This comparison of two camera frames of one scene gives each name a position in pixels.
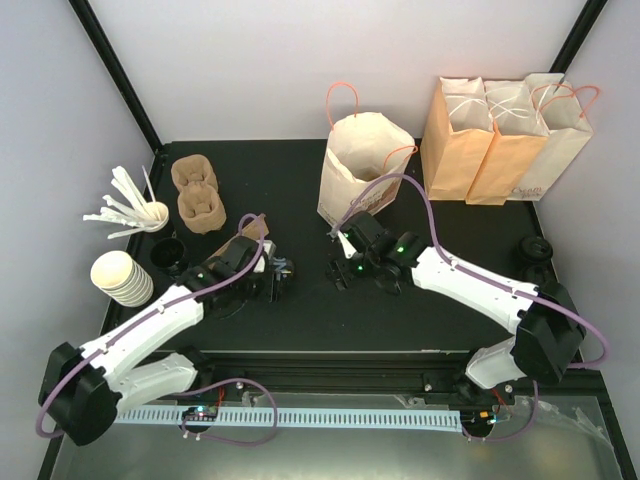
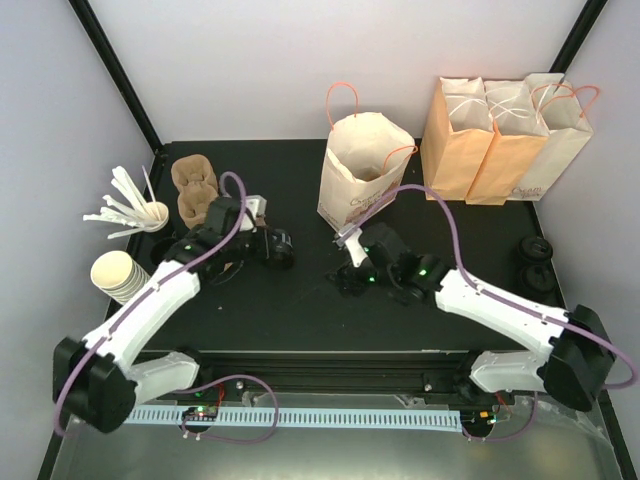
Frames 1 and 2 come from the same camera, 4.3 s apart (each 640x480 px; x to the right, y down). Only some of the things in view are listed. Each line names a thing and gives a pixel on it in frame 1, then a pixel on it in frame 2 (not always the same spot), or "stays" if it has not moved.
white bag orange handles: x=559 y=107 stays
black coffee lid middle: x=535 y=273 stays
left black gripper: x=270 y=289 -> x=263 y=251
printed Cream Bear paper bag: x=362 y=148 stays
